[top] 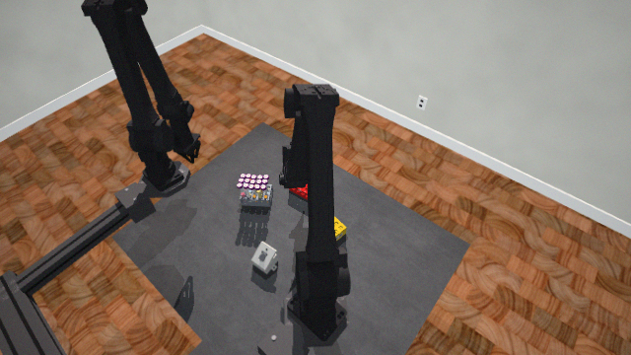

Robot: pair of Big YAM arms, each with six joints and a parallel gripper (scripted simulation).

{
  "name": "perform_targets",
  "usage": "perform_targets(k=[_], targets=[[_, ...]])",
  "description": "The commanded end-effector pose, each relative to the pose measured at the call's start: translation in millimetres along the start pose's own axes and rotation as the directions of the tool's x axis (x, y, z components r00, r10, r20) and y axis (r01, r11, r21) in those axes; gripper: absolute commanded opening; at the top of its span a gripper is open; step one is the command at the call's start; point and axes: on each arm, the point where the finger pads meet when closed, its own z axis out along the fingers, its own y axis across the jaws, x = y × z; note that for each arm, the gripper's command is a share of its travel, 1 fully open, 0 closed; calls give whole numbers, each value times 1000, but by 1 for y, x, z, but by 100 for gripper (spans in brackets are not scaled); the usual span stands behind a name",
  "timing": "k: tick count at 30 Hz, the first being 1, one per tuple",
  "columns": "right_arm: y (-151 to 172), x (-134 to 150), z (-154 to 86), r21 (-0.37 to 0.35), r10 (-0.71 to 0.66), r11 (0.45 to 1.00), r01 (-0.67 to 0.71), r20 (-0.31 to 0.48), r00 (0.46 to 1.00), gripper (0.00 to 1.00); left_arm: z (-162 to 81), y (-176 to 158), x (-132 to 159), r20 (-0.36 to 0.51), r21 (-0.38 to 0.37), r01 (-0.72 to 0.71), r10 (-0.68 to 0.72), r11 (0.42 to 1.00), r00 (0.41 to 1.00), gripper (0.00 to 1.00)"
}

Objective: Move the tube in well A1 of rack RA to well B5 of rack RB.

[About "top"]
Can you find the red tube rack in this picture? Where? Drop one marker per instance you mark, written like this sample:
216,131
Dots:
302,191

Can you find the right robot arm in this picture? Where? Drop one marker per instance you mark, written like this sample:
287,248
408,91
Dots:
310,161

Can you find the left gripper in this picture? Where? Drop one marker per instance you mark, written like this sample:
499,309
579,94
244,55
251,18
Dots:
189,142

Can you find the yellow tube rack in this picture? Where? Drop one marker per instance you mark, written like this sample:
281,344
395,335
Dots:
339,232

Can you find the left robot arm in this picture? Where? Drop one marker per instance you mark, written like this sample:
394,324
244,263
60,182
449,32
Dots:
110,18

